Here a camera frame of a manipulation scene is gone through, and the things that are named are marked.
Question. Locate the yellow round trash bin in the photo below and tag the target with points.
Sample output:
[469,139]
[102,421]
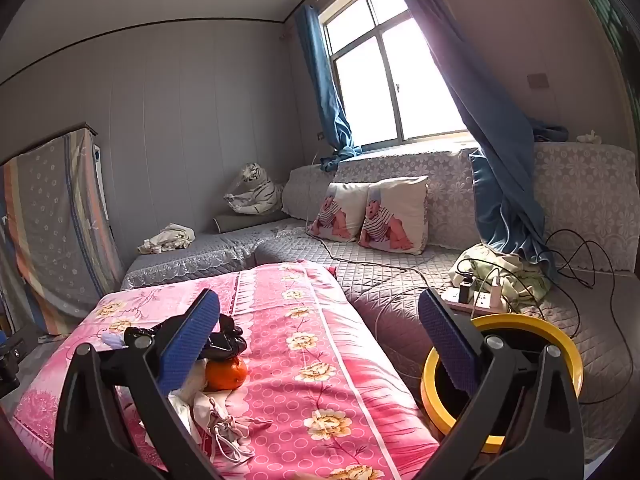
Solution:
[432,400]

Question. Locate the white charger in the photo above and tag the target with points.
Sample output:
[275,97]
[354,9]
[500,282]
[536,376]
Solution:
[497,290]

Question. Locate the black plastic bag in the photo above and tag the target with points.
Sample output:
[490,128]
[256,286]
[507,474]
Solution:
[227,342]

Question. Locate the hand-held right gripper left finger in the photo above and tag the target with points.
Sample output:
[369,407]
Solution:
[190,340]

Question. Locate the white crumpled cloth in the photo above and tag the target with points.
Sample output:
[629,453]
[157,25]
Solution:
[167,237]

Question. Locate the black charger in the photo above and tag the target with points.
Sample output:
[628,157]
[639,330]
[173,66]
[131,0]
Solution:
[466,290]

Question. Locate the wall switch plate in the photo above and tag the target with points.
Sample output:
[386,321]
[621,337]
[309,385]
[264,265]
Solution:
[537,81]

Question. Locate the window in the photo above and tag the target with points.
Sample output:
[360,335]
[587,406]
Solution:
[390,85]

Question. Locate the small baby print pillow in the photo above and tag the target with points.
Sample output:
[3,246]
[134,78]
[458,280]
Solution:
[335,210]

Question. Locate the long blue curtain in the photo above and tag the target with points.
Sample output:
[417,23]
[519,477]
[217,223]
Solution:
[500,200]

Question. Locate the large baby print pillow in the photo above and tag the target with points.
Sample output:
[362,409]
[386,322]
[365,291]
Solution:
[395,215]

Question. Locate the striped cloth covered rack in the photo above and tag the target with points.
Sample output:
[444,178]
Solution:
[55,220]

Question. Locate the white power strip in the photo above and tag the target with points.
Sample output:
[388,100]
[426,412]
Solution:
[480,304]

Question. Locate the green striped cloth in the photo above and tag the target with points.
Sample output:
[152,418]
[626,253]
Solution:
[520,280]

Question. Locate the orange tangerine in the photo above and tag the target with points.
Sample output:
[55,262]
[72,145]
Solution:
[227,375]

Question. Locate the grey quilted sofa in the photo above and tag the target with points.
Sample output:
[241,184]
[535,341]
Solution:
[400,280]

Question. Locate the pink floral blanket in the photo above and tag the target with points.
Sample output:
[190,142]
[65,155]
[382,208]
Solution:
[310,310]

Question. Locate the blue plastic piece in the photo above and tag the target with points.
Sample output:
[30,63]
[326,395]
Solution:
[114,342]

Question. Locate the dark green patterned door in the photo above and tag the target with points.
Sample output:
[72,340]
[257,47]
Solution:
[610,15]

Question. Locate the white tiger plush toy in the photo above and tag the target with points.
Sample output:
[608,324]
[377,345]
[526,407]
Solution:
[257,190]

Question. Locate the blue folded cloth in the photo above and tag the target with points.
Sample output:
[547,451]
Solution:
[547,131]

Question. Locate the short blue curtain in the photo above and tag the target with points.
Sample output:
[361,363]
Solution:
[325,100]

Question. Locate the small white crumpled item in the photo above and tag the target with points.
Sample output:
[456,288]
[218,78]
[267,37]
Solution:
[587,137]

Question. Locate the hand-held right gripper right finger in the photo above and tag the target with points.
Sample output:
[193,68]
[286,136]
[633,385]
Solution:
[447,345]

